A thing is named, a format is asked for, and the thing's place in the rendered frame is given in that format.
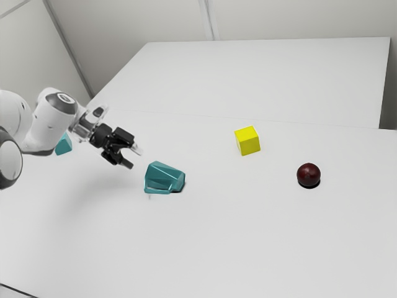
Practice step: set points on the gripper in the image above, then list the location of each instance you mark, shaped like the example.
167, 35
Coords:
109, 138

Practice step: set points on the teal faceted mug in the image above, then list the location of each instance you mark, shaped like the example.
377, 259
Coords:
162, 177

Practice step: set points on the teal faceted block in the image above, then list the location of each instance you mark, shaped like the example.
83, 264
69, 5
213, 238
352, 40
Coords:
63, 145

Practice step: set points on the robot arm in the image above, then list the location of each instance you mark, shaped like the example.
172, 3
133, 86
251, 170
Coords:
43, 124

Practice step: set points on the yellow cube block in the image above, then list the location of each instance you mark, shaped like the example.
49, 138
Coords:
247, 140

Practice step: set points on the dark red ball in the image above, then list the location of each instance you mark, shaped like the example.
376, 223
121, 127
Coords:
308, 174

